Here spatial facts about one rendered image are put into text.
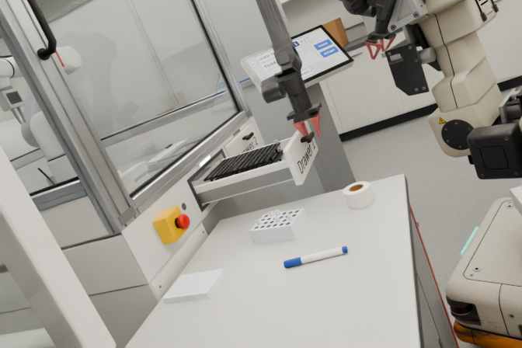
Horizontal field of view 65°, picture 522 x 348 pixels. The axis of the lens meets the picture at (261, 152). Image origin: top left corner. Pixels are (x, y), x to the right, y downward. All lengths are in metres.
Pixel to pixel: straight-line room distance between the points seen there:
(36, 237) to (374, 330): 0.48
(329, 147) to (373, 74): 1.95
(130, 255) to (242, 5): 2.21
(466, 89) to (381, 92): 2.87
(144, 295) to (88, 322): 0.48
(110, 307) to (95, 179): 0.36
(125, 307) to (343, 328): 0.62
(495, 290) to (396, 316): 0.82
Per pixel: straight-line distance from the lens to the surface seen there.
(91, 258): 1.11
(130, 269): 1.06
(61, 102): 1.00
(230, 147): 1.52
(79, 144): 0.99
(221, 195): 1.25
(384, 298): 0.73
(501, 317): 1.51
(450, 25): 1.35
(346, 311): 0.73
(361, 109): 4.23
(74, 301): 0.61
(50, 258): 0.59
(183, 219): 1.08
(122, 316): 1.18
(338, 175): 2.36
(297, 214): 1.03
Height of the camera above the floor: 1.20
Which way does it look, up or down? 13 degrees down
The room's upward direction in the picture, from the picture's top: 23 degrees counter-clockwise
